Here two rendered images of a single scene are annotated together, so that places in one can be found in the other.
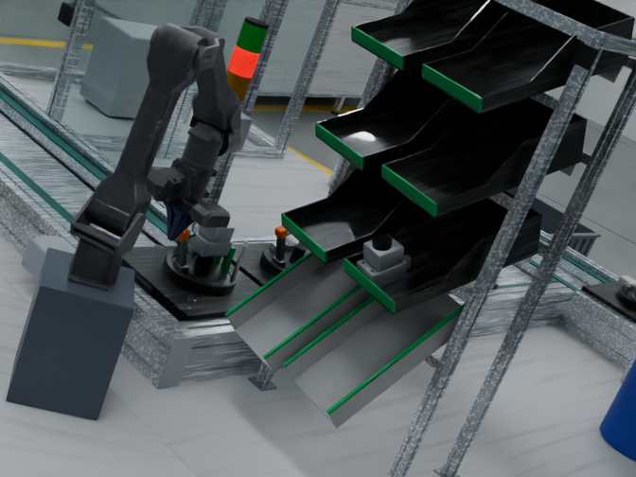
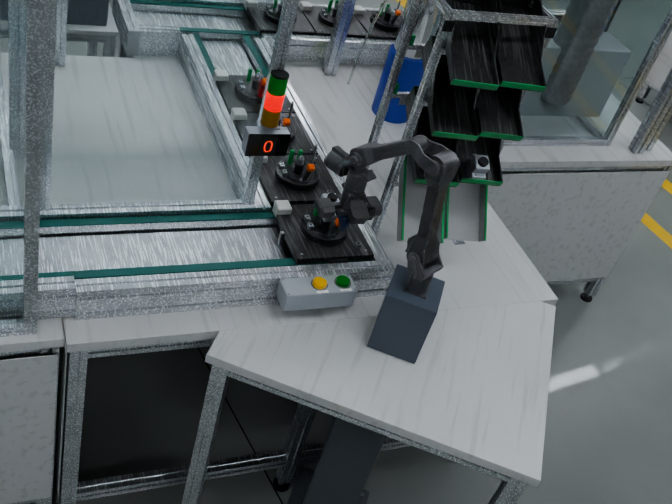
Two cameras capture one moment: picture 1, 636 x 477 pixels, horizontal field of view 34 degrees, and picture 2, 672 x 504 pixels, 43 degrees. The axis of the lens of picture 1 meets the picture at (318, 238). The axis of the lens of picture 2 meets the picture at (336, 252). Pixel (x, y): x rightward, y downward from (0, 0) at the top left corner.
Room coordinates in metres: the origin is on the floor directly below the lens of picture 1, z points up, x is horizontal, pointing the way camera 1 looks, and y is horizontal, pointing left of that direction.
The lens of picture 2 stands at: (1.04, 2.01, 2.48)
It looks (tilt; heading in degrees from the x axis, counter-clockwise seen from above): 39 degrees down; 291
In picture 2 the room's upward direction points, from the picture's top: 18 degrees clockwise
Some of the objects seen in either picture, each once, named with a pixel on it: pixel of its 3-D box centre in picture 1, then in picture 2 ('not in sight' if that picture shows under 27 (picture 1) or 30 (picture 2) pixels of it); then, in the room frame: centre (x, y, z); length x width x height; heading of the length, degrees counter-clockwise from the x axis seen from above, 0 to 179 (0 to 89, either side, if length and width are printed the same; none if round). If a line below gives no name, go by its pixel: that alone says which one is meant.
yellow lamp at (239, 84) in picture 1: (235, 84); (270, 115); (2.00, 0.26, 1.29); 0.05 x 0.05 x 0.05
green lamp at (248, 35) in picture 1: (252, 36); (278, 83); (2.00, 0.26, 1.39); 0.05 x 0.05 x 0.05
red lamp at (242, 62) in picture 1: (243, 61); (274, 99); (2.00, 0.26, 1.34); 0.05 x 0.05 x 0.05
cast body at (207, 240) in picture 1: (218, 234); (328, 203); (1.80, 0.17, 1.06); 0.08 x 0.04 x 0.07; 142
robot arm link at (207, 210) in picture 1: (190, 181); (351, 197); (1.72, 0.24, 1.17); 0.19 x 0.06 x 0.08; 52
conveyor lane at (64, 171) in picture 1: (111, 229); (219, 244); (2.00, 0.40, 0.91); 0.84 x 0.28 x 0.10; 52
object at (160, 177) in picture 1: (168, 182); (360, 210); (1.67, 0.27, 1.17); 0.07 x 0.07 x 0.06; 51
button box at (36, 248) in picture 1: (71, 277); (316, 292); (1.68, 0.38, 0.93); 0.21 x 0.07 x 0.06; 52
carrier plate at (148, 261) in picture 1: (197, 281); (322, 231); (1.80, 0.18, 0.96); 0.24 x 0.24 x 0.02; 52
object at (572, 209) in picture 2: not in sight; (499, 193); (1.63, -1.35, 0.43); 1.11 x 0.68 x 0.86; 52
